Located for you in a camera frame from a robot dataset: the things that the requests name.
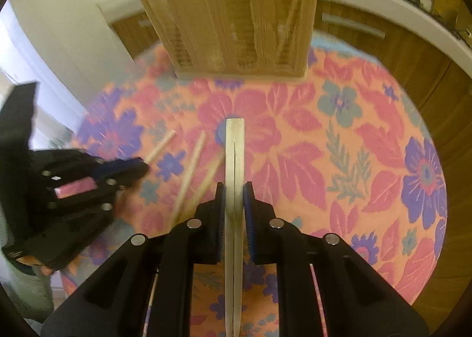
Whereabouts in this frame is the silver drawer handle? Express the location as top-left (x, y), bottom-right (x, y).
top-left (322, 13), bottom-right (386, 39)

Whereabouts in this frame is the wooden chopstick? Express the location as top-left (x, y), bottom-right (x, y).
top-left (144, 130), bottom-right (177, 165)
top-left (182, 150), bottom-right (226, 214)
top-left (234, 118), bottom-right (246, 337)
top-left (225, 118), bottom-right (236, 337)
top-left (170, 131), bottom-right (207, 225)

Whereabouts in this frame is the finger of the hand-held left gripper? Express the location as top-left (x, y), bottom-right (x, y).
top-left (96, 157), bottom-right (149, 176)
top-left (106, 170), bottom-right (150, 191)

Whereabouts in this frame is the yellow plastic utensil basket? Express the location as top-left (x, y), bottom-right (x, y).
top-left (137, 0), bottom-right (321, 79)

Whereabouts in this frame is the grey cloth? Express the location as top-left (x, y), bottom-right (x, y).
top-left (0, 248), bottom-right (57, 323)

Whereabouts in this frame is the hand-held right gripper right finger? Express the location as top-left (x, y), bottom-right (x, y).
top-left (243, 181), bottom-right (430, 337)

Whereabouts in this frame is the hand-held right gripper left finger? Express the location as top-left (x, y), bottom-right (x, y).
top-left (40, 182), bottom-right (226, 337)

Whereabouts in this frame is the floral orange tablecloth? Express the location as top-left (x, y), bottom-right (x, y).
top-left (61, 40), bottom-right (449, 337)

